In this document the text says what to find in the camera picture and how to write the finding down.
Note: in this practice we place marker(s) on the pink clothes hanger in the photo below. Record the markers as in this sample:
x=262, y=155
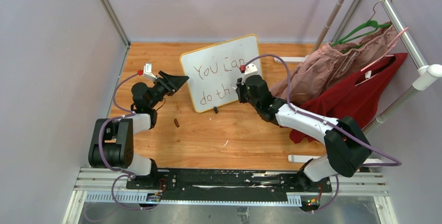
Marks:
x=388, y=50

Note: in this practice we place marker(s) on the brown marker cap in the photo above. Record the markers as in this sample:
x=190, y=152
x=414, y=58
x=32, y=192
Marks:
x=176, y=122

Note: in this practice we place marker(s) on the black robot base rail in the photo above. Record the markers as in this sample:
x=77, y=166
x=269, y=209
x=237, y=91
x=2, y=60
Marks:
x=219, y=187

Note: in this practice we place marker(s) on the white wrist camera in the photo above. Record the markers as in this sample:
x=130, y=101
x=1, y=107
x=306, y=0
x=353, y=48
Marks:
x=147, y=72
x=250, y=70

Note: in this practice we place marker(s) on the yellow framed whiteboard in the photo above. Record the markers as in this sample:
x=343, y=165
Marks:
x=213, y=71

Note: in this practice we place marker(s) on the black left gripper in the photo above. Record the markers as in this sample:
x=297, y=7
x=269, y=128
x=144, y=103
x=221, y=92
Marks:
x=170, y=84

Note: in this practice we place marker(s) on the red garment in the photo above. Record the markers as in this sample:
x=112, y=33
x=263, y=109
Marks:
x=357, y=96

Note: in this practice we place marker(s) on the green clothes hanger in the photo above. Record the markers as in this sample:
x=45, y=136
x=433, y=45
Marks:
x=368, y=24

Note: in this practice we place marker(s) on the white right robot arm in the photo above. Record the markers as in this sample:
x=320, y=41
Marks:
x=347, y=148

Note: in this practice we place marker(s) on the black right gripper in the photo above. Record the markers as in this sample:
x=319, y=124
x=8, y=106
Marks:
x=240, y=90

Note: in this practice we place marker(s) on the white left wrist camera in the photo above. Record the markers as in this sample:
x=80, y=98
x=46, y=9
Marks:
x=147, y=72

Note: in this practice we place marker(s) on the pink garment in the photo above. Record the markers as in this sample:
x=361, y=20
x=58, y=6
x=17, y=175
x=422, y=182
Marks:
x=329, y=65

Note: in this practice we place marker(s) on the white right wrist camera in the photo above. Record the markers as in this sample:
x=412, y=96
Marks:
x=250, y=70

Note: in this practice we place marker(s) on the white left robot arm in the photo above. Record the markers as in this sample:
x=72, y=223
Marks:
x=112, y=143

